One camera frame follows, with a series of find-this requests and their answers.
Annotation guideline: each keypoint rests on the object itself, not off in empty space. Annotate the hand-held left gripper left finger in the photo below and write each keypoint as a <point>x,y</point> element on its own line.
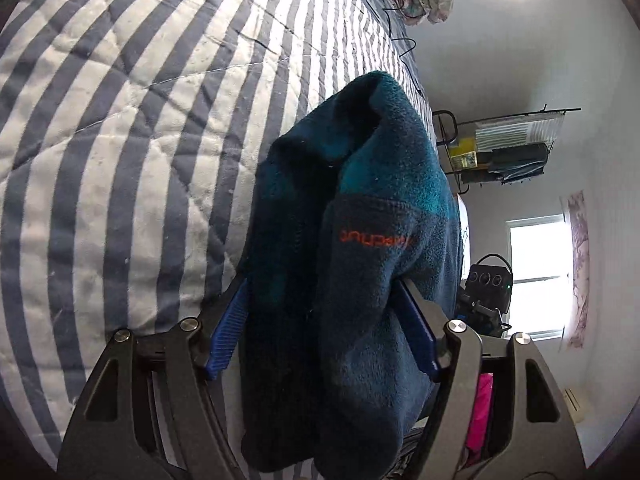
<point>227,330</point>

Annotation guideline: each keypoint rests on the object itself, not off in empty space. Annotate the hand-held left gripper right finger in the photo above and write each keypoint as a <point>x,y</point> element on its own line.
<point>420,330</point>

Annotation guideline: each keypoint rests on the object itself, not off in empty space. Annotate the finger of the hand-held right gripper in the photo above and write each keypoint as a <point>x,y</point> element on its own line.
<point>475,307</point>

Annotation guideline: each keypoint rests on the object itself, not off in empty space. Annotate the teal plaid fleece jacket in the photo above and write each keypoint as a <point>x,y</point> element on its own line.
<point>360,285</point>

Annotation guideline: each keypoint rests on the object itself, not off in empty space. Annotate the dark hanging clothes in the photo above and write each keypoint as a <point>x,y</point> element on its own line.
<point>515,157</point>

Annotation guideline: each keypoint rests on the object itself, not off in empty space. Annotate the black metal clothes rack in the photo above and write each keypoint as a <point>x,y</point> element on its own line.
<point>550,111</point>

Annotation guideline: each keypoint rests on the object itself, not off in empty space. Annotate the window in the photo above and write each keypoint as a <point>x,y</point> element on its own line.
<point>540,250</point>

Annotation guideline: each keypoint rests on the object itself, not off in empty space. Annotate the yellow box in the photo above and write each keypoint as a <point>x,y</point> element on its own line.
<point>462,157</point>

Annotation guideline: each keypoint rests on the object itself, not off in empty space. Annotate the striped hanging towel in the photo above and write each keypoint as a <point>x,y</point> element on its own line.
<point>505,132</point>

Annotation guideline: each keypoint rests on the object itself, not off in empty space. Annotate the grey white striped quilt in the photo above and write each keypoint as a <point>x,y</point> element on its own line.
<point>125,135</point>

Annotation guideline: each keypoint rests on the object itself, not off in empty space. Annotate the blue checked bed sheet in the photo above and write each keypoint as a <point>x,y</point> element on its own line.
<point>385,35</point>

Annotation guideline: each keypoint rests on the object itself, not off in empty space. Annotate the wall hanging with tree print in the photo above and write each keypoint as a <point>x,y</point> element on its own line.
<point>580,260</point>

